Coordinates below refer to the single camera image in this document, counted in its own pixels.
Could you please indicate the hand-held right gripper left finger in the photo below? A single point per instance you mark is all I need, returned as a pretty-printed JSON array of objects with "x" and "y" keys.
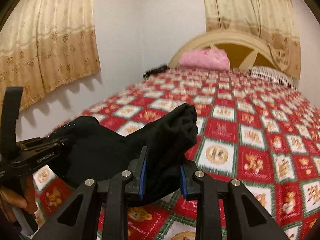
[{"x": 143, "y": 177}]

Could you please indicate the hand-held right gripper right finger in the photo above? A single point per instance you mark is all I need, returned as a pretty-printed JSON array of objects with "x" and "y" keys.
[{"x": 183, "y": 180}]

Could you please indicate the pink pillow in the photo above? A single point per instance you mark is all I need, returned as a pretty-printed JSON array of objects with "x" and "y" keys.
[{"x": 205, "y": 58}]

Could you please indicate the striped pillow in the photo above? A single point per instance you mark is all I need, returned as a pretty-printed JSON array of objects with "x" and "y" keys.
[{"x": 272, "y": 76}]

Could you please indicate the black pants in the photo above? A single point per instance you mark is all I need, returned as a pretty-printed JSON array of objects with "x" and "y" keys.
[{"x": 162, "y": 135}]

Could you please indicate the red checkered printed bedspread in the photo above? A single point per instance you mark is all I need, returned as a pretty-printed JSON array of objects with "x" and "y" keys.
[{"x": 250, "y": 135}]

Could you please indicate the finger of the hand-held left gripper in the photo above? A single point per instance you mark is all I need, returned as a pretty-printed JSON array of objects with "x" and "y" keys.
[{"x": 58, "y": 136}]

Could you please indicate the beige patterned curtain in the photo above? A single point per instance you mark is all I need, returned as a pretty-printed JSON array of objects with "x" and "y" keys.
[
  {"x": 50, "y": 42},
  {"x": 250, "y": 17}
]

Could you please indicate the black hairbrush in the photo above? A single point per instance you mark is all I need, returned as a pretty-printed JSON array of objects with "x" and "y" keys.
[{"x": 155, "y": 71}]

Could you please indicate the cream arched headboard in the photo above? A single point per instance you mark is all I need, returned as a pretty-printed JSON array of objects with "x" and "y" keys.
[{"x": 232, "y": 38}]

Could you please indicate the person's left hand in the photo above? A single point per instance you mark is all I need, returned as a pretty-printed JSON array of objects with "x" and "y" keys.
[{"x": 12, "y": 198}]

